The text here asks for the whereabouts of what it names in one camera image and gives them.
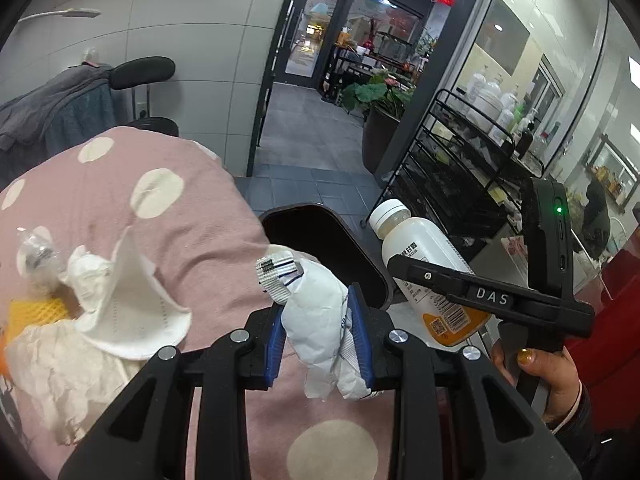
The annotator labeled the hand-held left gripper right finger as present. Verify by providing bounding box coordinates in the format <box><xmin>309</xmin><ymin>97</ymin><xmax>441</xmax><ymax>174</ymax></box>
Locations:
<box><xmin>349</xmin><ymin>284</ymin><xmax>568</xmax><ymax>480</ymax></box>

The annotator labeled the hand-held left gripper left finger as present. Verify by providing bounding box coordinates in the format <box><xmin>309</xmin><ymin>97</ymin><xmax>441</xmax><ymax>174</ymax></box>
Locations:
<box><xmin>57</xmin><ymin>305</ymin><xmax>287</xmax><ymax>480</ymax></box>

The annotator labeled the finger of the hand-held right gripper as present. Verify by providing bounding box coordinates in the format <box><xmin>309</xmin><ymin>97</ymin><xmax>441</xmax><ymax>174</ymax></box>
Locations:
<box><xmin>388</xmin><ymin>254</ymin><xmax>502</xmax><ymax>319</ymax></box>

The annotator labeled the white plastic drink bottle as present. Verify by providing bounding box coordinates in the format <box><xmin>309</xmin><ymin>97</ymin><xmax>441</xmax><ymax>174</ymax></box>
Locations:
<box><xmin>369</xmin><ymin>199</ymin><xmax>493</xmax><ymax>349</ymax></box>

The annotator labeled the white paper packet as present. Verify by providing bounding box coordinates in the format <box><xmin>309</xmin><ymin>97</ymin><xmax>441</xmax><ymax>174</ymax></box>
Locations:
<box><xmin>256</xmin><ymin>254</ymin><xmax>373</xmax><ymax>402</ymax></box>

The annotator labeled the black trash bin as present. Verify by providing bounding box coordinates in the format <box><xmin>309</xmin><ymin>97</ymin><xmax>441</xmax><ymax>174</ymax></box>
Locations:
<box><xmin>260</xmin><ymin>202</ymin><xmax>394</xmax><ymax>311</ymax></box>

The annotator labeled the person's right forearm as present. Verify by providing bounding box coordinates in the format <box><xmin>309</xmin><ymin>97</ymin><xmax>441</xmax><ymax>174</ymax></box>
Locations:
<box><xmin>542</xmin><ymin>382</ymin><xmax>640</xmax><ymax>480</ymax></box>

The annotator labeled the person's right hand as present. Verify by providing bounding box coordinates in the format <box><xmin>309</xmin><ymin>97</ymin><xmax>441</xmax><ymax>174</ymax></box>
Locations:
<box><xmin>492</xmin><ymin>345</ymin><xmax>583</xmax><ymax>431</ymax></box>

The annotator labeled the red cloth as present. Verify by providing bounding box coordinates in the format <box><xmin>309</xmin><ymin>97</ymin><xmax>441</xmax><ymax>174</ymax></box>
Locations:
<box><xmin>564</xmin><ymin>246</ymin><xmax>640</xmax><ymax>403</ymax></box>

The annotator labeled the pink polka dot blanket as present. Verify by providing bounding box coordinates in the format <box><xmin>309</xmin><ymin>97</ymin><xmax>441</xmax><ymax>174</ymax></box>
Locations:
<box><xmin>0</xmin><ymin>126</ymin><xmax>453</xmax><ymax>480</ymax></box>

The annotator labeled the row of toiletry bottles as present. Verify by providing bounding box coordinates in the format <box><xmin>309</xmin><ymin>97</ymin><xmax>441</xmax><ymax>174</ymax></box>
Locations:
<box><xmin>456</xmin><ymin>71</ymin><xmax>551</xmax><ymax>161</ymax></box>

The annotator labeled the white face mask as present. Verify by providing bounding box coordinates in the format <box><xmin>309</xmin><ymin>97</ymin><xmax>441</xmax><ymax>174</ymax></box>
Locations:
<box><xmin>75</xmin><ymin>227</ymin><xmax>193</xmax><ymax>361</ymax></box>

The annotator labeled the potted green plant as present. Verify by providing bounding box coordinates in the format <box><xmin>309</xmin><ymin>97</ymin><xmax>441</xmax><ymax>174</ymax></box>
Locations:
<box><xmin>341</xmin><ymin>71</ymin><xmax>417</xmax><ymax>175</ymax></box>

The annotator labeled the small crumpled white tissue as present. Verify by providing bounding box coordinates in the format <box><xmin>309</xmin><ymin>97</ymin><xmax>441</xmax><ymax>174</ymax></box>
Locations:
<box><xmin>59</xmin><ymin>245</ymin><xmax>118</xmax><ymax>313</ymax></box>

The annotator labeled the large crumpled white tissue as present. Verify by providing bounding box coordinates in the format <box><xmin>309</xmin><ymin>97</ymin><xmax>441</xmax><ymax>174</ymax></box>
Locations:
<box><xmin>4</xmin><ymin>319</ymin><xmax>147</xmax><ymax>446</ymax></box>

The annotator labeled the black display shelf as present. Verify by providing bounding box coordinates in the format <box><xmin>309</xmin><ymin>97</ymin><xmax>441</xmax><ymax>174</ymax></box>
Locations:
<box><xmin>324</xmin><ymin>29</ymin><xmax>427</xmax><ymax>107</ymax></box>

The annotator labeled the yellow foam net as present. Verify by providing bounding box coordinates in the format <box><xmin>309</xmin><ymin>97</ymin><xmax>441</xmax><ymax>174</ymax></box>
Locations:
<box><xmin>7</xmin><ymin>297</ymin><xmax>72</xmax><ymax>342</ymax></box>

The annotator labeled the clear plastic wrapper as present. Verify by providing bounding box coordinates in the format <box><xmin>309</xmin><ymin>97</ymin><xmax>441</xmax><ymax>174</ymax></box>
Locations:
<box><xmin>15</xmin><ymin>226</ymin><xmax>65</xmax><ymax>292</ymax></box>

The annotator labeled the glass door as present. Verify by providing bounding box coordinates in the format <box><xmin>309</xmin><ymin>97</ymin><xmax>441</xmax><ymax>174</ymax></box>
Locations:
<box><xmin>260</xmin><ymin>0</ymin><xmax>352</xmax><ymax>88</ymax></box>

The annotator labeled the blue skirted massage bed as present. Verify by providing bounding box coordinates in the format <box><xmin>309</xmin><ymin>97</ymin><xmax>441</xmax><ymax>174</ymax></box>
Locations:
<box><xmin>42</xmin><ymin>82</ymin><xmax>123</xmax><ymax>157</ymax></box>

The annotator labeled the black stool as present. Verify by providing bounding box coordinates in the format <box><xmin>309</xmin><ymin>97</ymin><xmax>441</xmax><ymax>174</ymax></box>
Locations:
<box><xmin>109</xmin><ymin>57</ymin><xmax>181</xmax><ymax>139</ymax></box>

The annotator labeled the grey towel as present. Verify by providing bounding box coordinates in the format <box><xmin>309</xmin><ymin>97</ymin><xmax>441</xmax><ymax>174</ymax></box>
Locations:
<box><xmin>0</xmin><ymin>62</ymin><xmax>117</xmax><ymax>153</ymax></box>

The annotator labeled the white floor lamp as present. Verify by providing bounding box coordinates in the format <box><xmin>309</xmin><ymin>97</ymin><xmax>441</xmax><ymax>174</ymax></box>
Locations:
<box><xmin>17</xmin><ymin>7</ymin><xmax>102</xmax><ymax>24</ymax></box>

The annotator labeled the black wire rack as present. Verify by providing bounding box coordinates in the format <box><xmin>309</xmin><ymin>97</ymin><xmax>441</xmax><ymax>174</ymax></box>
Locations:
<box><xmin>359</xmin><ymin>89</ymin><xmax>547</xmax><ymax>263</ymax></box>

